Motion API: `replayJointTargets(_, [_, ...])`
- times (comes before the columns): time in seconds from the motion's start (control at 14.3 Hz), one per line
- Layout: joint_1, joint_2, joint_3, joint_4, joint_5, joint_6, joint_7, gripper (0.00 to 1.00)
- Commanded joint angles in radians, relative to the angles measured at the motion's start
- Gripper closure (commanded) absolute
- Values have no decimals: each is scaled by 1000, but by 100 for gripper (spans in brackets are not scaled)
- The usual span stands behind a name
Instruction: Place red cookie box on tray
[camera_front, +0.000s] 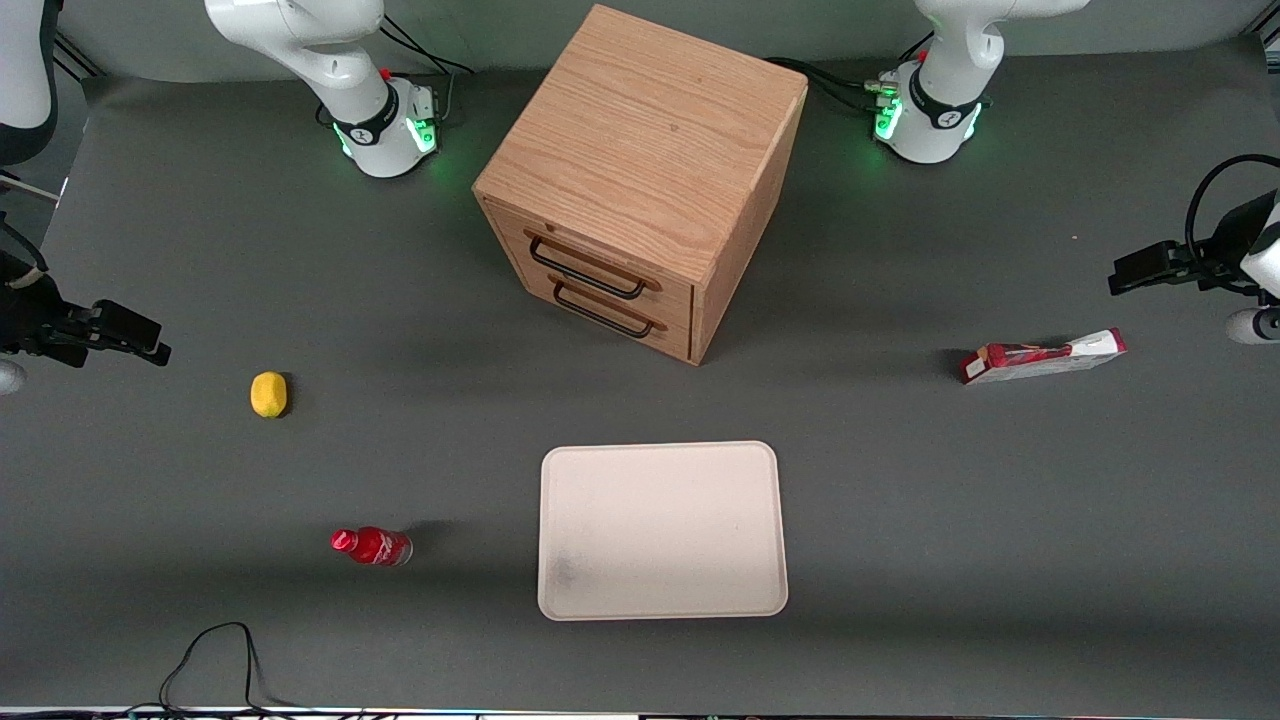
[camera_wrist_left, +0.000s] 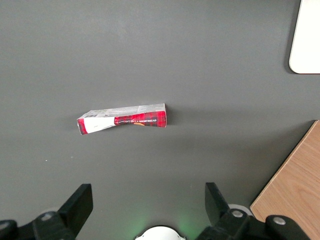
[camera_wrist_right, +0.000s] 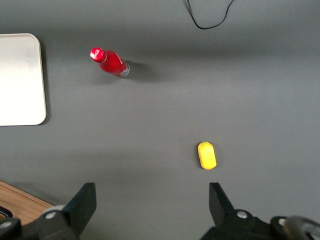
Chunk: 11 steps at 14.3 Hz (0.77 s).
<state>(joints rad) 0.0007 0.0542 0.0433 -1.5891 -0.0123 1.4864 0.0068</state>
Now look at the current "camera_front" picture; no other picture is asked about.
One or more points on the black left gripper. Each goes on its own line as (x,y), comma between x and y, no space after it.
(1222,258)

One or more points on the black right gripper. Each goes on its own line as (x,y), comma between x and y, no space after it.
(32,318)

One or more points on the red cookie box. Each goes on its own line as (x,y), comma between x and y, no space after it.
(1040,358)

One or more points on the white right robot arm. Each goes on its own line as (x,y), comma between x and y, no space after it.
(330,60)

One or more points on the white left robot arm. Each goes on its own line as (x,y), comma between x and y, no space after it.
(940,100)

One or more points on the beige plastic tray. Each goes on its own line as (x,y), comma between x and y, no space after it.
(660,530)

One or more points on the yellow lemon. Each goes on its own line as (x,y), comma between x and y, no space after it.
(268,394)

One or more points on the red plastic drink bottle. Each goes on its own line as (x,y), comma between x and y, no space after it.
(375,546)

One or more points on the dark grey table mat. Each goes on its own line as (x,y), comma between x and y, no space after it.
(900,500)

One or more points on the wooden drawer front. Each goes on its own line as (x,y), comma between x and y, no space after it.
(625,325)
(600,258)

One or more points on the wooden drawer cabinet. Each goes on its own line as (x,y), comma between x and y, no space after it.
(650,150)

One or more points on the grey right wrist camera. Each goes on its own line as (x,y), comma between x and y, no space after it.
(8,376)

